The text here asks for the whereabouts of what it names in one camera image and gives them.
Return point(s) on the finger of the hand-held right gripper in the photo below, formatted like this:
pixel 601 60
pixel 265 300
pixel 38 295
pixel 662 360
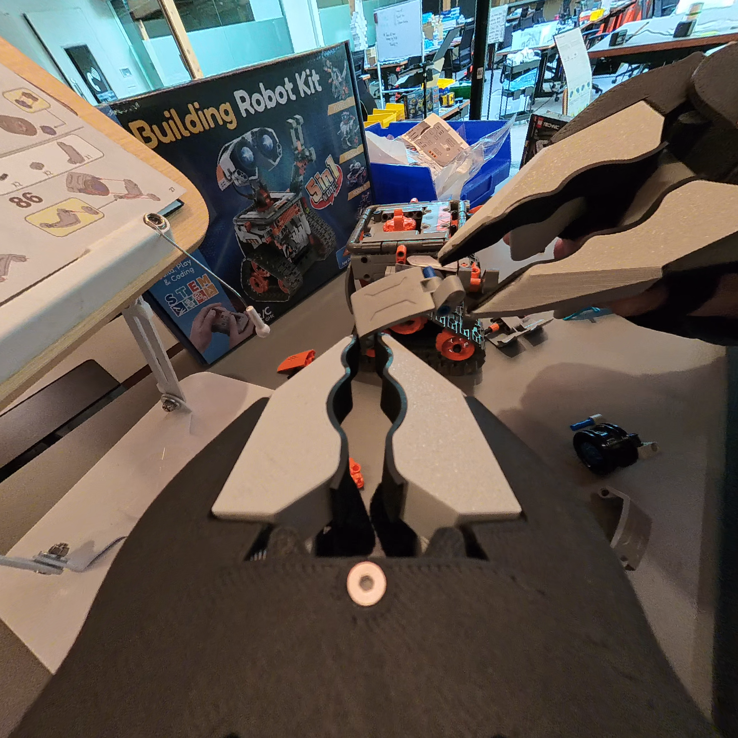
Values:
pixel 634 248
pixel 576 155

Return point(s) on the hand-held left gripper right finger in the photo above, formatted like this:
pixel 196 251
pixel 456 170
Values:
pixel 455 461

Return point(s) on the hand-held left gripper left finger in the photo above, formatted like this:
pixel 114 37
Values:
pixel 277 461

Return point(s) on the white curved panel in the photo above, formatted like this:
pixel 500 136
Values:
pixel 386 300

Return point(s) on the grey grooved curved panel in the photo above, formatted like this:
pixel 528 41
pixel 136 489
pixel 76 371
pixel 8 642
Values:
pixel 631 530

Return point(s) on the person's right forearm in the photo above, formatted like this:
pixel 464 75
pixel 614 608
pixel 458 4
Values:
pixel 709 331

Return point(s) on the person's right hand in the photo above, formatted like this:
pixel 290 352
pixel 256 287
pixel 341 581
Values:
pixel 568 248

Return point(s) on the black toy set box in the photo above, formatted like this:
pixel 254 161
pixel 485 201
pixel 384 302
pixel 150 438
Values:
pixel 542 132

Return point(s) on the orange wedge brick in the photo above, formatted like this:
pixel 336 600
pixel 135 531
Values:
pixel 356 473

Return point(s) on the blue plastic bin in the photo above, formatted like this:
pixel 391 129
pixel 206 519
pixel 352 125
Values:
pixel 490 155

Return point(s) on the white easel sign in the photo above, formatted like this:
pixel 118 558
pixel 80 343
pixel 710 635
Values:
pixel 573 63

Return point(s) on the small orange fin piece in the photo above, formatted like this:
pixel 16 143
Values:
pixel 295 360

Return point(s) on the clear plastic bags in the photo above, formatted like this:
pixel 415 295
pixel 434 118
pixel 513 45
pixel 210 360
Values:
pixel 461 167

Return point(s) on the black floor lamp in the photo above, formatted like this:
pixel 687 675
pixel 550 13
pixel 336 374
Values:
pixel 478 57

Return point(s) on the white sticker sheet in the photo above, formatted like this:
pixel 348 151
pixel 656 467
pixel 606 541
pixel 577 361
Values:
pixel 435 138

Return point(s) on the white book stand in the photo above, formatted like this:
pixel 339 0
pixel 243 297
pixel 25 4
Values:
pixel 115 461

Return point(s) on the grey orange tracked toy robot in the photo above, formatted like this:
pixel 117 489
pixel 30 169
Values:
pixel 403 230

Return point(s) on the yellow storage bins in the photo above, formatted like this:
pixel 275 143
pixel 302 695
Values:
pixel 383 115

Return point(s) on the whiteboard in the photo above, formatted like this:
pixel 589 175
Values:
pixel 398 29

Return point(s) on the blue robot kit box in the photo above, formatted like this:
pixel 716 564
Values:
pixel 202 173

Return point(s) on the open instruction booklet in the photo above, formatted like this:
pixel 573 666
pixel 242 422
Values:
pixel 57 173

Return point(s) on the grey bracket with orange bush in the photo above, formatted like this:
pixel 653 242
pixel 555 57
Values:
pixel 516 333

